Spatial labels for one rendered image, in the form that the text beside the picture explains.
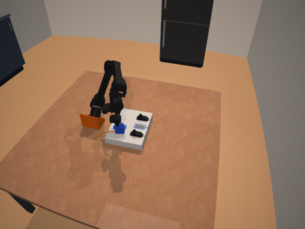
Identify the blue micro servo with orange cable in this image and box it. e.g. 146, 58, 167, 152
94, 123, 126, 138

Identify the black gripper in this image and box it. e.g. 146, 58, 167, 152
109, 102, 121, 127

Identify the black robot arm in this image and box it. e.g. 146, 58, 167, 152
89, 60, 127, 118

